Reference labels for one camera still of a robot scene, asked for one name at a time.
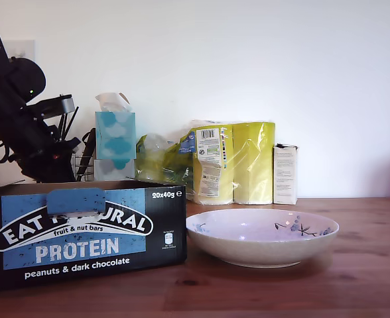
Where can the white floral ceramic bowl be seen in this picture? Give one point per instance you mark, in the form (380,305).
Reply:
(261,245)

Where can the black blue snackbar carton box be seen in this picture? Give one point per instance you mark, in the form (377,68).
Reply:
(89,238)

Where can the black straw stick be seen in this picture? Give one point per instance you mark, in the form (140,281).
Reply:
(72,119)
(61,124)

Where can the green plastic bag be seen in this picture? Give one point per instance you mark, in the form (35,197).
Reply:
(171,159)

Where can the white tissue sheet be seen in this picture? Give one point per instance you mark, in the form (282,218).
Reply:
(110,101)

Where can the white wall light switch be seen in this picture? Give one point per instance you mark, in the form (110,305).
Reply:
(22,48)

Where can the blue cloud tissue box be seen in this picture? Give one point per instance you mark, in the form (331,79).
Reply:
(115,136)

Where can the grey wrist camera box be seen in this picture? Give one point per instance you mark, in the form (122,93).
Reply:
(65,103)

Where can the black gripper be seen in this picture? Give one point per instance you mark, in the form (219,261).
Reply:
(39,142)

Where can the yellow kitchen roll pack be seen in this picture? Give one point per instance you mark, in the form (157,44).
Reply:
(248,162)

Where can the small white carton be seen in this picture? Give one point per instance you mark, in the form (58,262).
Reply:
(285,175)

